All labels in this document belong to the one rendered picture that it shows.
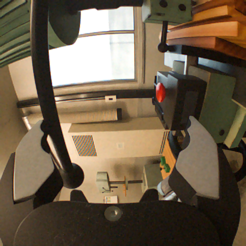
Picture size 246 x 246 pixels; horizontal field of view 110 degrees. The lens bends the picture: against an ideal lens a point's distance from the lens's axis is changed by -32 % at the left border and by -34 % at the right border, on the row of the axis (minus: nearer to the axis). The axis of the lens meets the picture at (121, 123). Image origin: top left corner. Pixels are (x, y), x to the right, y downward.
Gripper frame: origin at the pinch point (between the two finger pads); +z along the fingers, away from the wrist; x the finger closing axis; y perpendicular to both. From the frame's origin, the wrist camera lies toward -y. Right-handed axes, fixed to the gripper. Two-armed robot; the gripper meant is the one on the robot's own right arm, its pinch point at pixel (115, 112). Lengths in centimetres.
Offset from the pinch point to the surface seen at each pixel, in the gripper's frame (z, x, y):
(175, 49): 8.7, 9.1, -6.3
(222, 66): 7.8, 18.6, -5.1
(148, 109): 145, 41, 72
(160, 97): 6.4, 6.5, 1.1
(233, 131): 3.2, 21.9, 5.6
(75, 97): 137, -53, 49
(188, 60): 10.5, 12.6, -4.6
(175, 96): 4.5, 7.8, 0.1
